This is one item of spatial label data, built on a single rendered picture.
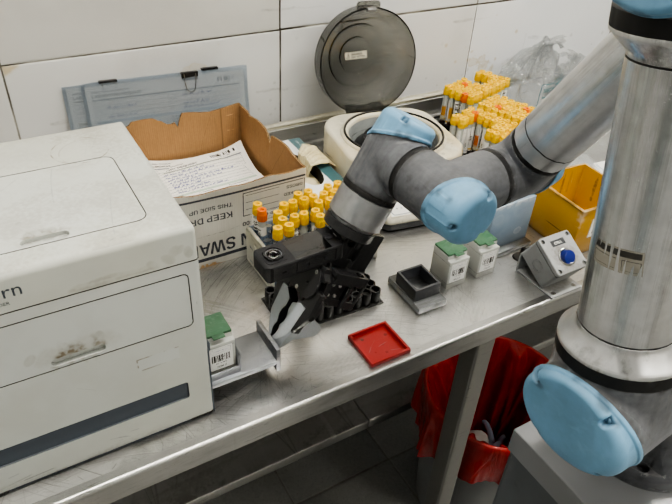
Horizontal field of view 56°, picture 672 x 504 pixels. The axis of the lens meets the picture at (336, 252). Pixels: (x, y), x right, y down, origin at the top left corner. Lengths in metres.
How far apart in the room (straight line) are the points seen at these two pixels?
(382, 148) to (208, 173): 0.53
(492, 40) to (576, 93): 1.02
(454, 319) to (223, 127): 0.60
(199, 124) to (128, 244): 0.66
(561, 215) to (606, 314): 0.64
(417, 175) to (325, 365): 0.33
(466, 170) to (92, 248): 0.41
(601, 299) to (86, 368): 0.52
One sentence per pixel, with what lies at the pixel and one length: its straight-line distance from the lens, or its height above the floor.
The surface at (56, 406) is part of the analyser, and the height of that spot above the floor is 0.99.
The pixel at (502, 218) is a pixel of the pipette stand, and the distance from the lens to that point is 1.15.
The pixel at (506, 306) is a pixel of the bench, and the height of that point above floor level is 0.87.
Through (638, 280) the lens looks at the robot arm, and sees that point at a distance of 0.56.
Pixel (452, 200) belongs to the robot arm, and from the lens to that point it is 0.71.
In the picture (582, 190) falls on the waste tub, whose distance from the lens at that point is 1.35.
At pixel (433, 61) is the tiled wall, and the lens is 1.62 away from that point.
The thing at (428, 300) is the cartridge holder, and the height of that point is 0.89.
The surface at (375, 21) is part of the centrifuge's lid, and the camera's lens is 1.41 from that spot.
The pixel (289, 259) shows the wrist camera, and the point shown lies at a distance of 0.79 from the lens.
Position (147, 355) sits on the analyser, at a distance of 0.76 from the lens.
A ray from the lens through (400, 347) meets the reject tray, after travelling 0.96.
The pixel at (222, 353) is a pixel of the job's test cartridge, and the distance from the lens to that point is 0.84.
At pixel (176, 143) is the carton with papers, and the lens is 1.29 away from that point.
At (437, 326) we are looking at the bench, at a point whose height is 0.87.
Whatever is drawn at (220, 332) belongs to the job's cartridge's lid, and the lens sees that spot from 0.82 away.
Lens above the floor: 1.55
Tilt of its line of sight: 37 degrees down
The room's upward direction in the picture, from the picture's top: 4 degrees clockwise
